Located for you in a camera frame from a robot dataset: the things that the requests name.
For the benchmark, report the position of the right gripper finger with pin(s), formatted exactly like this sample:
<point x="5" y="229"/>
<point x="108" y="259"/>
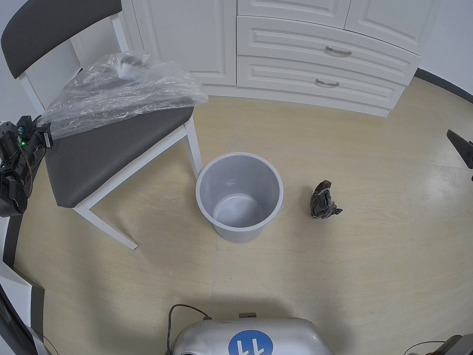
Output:
<point x="463" y="148"/>

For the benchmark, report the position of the crumpled black plastic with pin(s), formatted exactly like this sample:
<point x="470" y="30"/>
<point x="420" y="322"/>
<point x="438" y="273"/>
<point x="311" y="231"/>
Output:
<point x="323" y="203"/>

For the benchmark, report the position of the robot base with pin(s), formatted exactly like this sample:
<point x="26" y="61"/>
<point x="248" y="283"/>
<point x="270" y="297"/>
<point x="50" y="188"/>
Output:
<point x="288" y="333"/>

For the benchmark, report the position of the grey white chair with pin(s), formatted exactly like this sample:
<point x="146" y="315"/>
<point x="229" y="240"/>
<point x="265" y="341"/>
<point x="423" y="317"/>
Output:
<point x="111" y="150"/>

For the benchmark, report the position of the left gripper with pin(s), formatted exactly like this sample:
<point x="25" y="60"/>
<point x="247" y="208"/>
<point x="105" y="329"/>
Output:
<point x="38" y="139"/>

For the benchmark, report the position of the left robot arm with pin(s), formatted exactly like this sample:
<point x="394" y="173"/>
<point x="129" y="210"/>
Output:
<point x="11" y="194"/>

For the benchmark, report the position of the clear plastic bag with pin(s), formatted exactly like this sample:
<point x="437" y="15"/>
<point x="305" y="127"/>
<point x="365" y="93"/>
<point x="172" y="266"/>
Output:
<point x="122" y="94"/>

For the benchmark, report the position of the pale grey trash bin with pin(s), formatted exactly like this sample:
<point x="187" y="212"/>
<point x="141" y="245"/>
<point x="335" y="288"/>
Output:
<point x="240" y="231"/>

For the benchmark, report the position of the white wardrobe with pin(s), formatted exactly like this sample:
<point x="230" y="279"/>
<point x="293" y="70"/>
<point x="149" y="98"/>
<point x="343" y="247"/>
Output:
<point x="295" y="31"/>

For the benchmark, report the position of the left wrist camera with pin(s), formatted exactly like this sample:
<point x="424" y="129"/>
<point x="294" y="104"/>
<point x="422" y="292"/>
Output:
<point x="25" y="123"/>

